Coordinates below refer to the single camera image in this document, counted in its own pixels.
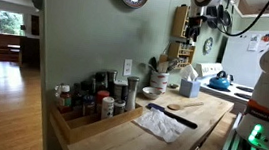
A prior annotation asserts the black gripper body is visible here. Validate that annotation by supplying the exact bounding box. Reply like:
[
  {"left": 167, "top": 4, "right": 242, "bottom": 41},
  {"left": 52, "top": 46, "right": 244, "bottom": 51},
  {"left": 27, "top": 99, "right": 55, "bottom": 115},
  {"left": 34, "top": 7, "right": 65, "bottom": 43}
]
[{"left": 185, "top": 13, "right": 209, "bottom": 36}]

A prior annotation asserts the white spice bottle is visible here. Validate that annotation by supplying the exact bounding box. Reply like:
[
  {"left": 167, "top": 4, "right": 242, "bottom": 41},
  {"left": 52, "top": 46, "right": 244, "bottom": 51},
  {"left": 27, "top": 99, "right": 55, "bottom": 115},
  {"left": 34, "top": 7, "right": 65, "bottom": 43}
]
[{"left": 100, "top": 96, "right": 116, "bottom": 122}]

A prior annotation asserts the dark glass bottle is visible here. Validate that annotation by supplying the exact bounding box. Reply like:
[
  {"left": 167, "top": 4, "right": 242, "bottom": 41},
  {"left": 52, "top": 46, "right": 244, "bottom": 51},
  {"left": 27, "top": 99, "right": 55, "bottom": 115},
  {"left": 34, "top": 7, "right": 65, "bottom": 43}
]
[
  {"left": 69, "top": 82, "right": 86, "bottom": 113},
  {"left": 93, "top": 70, "right": 109, "bottom": 93}
]

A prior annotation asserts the red cap spice bottle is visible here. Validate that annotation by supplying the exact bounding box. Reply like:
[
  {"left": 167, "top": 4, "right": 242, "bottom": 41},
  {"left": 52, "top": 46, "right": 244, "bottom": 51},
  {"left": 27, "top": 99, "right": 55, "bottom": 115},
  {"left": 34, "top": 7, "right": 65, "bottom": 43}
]
[{"left": 94, "top": 89, "right": 111, "bottom": 115}]

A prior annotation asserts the white cap sauce bottle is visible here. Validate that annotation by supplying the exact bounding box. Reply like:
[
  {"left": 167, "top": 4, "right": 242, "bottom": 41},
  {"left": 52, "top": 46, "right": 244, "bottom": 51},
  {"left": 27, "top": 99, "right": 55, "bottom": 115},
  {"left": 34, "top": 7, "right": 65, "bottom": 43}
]
[{"left": 57, "top": 83, "right": 75, "bottom": 115}]

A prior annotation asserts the wooden tray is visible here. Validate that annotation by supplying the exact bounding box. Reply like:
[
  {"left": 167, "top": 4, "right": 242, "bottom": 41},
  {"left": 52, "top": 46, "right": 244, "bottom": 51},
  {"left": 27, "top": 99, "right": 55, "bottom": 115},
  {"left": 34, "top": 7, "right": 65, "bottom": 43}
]
[{"left": 46, "top": 94, "right": 144, "bottom": 150}]

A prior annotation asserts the wooden spice rack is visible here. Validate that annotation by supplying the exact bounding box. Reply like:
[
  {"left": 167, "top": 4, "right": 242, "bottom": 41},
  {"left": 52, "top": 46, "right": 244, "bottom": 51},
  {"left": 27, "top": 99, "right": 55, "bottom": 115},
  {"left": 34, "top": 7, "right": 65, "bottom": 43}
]
[
  {"left": 171, "top": 3, "right": 192, "bottom": 40},
  {"left": 165, "top": 40, "right": 197, "bottom": 71}
]

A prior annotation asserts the black hanging pan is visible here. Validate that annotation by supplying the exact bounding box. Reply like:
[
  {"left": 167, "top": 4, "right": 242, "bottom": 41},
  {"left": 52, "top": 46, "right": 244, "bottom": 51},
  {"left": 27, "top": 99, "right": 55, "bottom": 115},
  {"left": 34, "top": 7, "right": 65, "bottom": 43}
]
[{"left": 205, "top": 2, "right": 234, "bottom": 31}]

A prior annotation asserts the white tissue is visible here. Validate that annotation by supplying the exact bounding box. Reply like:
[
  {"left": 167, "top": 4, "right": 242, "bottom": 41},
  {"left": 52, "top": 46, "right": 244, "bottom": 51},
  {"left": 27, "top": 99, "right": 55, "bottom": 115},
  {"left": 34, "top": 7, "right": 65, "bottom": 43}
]
[{"left": 178, "top": 63, "right": 200, "bottom": 83}]

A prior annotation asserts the wooden spatula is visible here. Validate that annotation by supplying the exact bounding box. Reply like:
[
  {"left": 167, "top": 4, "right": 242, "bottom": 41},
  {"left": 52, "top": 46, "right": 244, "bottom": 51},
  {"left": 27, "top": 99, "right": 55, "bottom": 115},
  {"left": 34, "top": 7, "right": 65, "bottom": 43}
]
[{"left": 157, "top": 52, "right": 171, "bottom": 73}]

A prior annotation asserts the black ladle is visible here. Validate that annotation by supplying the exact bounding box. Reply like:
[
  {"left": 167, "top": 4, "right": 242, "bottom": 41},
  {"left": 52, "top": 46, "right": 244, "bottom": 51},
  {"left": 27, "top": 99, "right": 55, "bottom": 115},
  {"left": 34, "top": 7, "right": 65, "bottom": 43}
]
[{"left": 148, "top": 56, "right": 159, "bottom": 72}]

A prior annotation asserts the white refrigerator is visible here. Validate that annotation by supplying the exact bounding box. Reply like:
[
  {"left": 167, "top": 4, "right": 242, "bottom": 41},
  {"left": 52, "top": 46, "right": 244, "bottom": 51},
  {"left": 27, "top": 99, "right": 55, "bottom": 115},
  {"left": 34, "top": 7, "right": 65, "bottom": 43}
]
[{"left": 219, "top": 25, "right": 269, "bottom": 90}]

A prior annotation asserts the blue kettle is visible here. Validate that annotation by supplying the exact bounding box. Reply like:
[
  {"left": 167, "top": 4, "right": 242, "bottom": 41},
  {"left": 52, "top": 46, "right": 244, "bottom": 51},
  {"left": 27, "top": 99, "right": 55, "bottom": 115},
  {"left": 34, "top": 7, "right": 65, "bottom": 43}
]
[{"left": 207, "top": 69, "right": 233, "bottom": 92}]

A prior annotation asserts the blue tissue box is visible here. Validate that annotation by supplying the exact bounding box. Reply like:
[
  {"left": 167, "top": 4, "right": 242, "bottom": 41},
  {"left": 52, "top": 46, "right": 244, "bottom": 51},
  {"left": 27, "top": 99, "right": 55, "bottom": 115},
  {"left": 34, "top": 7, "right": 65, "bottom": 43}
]
[{"left": 177, "top": 78, "right": 202, "bottom": 100}]

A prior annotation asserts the small metal dish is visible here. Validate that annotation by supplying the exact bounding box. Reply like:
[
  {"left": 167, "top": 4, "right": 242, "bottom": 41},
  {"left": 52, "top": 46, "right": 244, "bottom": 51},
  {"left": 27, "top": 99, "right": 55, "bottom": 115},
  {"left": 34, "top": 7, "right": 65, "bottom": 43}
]
[{"left": 167, "top": 83, "right": 181, "bottom": 91}]

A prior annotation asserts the metal serving spoon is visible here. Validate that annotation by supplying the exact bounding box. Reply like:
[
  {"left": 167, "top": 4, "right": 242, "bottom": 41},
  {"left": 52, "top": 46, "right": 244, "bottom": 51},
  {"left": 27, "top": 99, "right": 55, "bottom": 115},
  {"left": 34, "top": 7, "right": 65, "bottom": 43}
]
[{"left": 139, "top": 63, "right": 154, "bottom": 72}]

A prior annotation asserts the white red-patterned utensil crock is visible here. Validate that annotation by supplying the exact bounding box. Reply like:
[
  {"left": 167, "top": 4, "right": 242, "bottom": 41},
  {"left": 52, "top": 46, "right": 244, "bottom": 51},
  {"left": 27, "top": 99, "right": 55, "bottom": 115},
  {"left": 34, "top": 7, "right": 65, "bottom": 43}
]
[{"left": 148, "top": 70, "right": 170, "bottom": 94}]

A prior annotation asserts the white stove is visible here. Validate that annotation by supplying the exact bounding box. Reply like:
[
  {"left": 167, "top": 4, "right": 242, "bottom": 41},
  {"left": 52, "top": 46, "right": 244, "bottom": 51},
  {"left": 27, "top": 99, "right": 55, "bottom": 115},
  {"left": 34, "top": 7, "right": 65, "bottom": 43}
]
[{"left": 190, "top": 60, "right": 257, "bottom": 115}]

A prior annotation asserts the small white bowl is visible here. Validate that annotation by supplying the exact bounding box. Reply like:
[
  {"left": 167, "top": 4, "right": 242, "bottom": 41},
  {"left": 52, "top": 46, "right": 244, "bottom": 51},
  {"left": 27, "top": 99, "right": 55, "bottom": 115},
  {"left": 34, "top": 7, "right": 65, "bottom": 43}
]
[{"left": 140, "top": 85, "right": 163, "bottom": 101}]

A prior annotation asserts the wooden spoon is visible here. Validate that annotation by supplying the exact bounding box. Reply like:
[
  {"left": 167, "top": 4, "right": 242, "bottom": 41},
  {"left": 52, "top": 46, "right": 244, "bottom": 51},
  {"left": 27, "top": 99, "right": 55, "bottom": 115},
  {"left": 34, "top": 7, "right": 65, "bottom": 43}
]
[{"left": 166, "top": 98, "right": 205, "bottom": 114}]

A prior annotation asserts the blue and black spatula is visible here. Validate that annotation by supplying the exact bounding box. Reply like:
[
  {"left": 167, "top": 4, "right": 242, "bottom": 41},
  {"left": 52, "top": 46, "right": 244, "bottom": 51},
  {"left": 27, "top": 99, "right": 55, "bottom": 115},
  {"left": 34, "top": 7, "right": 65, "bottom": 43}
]
[{"left": 144, "top": 101, "right": 200, "bottom": 130}]

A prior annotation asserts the steel and glass grinder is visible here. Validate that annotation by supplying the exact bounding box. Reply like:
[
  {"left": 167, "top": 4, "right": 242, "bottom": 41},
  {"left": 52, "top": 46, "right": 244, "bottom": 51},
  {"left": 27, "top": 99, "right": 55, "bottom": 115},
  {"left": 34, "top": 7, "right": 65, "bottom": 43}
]
[{"left": 124, "top": 75, "right": 141, "bottom": 113}]

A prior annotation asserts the dark round tin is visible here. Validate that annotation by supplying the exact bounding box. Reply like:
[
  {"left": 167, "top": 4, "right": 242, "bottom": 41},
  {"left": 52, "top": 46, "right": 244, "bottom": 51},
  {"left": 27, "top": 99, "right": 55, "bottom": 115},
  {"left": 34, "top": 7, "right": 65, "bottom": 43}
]
[{"left": 111, "top": 79, "right": 129, "bottom": 102}]

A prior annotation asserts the white paper napkin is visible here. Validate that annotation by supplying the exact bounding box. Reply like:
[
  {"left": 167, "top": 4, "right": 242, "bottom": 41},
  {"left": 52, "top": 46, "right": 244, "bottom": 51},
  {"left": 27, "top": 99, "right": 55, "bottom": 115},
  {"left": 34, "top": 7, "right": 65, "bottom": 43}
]
[{"left": 131, "top": 105, "right": 189, "bottom": 146}]

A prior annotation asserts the small jar with dark lid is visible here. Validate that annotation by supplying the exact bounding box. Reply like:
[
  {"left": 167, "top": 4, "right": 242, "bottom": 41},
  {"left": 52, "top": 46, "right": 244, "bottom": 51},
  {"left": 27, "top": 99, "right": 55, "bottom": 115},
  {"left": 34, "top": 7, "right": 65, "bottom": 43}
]
[{"left": 112, "top": 98, "right": 127, "bottom": 117}]

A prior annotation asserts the dark spice jar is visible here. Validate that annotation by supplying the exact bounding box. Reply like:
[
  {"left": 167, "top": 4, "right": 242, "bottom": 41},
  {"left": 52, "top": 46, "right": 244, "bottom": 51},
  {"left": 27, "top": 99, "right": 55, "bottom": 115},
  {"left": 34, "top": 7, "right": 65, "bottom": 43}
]
[{"left": 81, "top": 94, "right": 97, "bottom": 118}]

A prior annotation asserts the small decorative wall plate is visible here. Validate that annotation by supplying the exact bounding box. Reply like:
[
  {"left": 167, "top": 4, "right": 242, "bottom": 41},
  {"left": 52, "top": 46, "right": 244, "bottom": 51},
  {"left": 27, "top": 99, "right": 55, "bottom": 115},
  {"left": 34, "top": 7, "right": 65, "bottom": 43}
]
[{"left": 202, "top": 36, "right": 215, "bottom": 56}]

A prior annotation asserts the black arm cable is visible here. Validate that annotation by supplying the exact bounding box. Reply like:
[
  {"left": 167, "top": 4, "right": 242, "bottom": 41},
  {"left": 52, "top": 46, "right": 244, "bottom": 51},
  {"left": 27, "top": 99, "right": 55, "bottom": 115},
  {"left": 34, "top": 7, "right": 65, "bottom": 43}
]
[{"left": 212, "top": 0, "right": 269, "bottom": 42}]

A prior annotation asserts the white wall outlet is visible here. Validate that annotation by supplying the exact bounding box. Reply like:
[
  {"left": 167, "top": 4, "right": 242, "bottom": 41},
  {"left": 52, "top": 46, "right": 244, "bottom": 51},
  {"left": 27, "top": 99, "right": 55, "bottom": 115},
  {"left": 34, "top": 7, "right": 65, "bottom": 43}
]
[{"left": 122, "top": 58, "right": 133, "bottom": 78}]

